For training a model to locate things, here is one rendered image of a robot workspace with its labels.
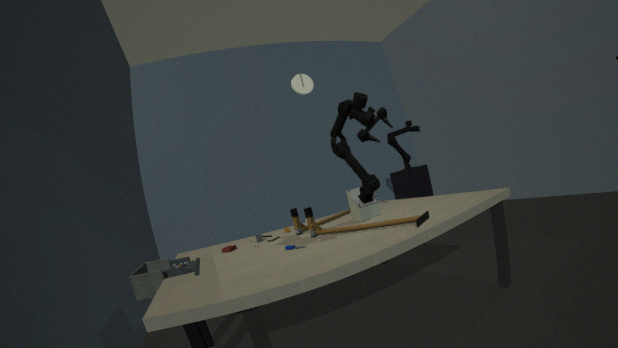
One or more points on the red rectangular block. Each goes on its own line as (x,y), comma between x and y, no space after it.
(229,248)

